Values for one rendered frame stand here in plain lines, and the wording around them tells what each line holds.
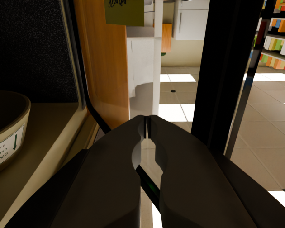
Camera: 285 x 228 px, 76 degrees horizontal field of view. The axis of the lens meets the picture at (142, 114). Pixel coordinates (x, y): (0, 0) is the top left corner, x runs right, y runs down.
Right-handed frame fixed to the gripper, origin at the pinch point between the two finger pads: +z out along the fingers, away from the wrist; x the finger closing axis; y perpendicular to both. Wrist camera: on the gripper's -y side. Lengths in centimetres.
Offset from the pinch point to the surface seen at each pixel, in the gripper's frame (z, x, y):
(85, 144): 14.0, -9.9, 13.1
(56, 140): 9.7, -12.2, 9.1
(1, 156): 3.9, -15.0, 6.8
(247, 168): 129, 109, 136
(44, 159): 6.2, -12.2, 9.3
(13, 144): 5.4, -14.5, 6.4
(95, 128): 19.1, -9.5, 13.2
